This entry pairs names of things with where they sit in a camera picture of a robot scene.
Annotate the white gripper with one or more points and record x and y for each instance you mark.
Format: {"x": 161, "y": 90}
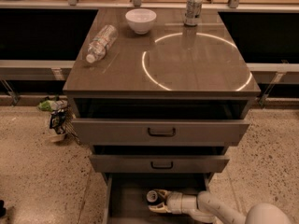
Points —
{"x": 175, "y": 201}

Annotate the blue pepsi can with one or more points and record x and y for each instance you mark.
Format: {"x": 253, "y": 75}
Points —
{"x": 152, "y": 196}

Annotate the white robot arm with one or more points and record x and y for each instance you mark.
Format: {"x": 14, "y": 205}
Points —
{"x": 206, "y": 207}

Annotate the bottom drawer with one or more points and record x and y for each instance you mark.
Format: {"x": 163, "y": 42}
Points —
{"x": 127, "y": 203}

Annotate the drawer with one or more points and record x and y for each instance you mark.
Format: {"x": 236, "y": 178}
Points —
{"x": 127, "y": 203}
{"x": 119, "y": 159}
{"x": 159, "y": 122}

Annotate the middle drawer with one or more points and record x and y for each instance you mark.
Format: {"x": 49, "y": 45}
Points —
{"x": 119, "y": 159}

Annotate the top drawer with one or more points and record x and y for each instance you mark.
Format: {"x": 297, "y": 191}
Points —
{"x": 159, "y": 122}

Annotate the grey drawer cabinet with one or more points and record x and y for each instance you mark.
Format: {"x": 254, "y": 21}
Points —
{"x": 174, "y": 62}

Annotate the silver soda can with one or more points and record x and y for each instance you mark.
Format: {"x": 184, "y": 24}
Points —
{"x": 192, "y": 12}

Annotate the white cup on floor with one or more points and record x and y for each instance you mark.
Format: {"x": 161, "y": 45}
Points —
{"x": 57, "y": 138}

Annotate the green snack bag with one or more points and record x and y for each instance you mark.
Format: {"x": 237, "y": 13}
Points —
{"x": 47, "y": 105}

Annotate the clear plastic water bottle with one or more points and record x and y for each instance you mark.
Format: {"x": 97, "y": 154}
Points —
{"x": 101, "y": 43}

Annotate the white bowl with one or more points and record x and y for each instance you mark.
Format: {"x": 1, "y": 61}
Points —
{"x": 140, "y": 20}

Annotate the wire basket on floor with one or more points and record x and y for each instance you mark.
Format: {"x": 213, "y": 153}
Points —
{"x": 69, "y": 127}

